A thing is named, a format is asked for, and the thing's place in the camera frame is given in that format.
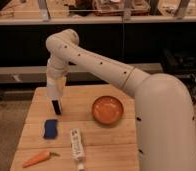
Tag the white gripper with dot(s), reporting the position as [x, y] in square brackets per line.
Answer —
[56, 68]

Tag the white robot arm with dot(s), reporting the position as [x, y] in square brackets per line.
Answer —
[165, 126]

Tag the black eraser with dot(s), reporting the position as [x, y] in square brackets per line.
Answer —
[57, 107]

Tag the blue sponge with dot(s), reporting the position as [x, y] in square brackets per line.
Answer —
[50, 129]

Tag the orange bowl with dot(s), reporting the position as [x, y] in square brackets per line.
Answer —
[107, 110]

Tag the white tube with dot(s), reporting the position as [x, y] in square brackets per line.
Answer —
[77, 148]

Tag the orange toy carrot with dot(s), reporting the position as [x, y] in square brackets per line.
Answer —
[40, 157]

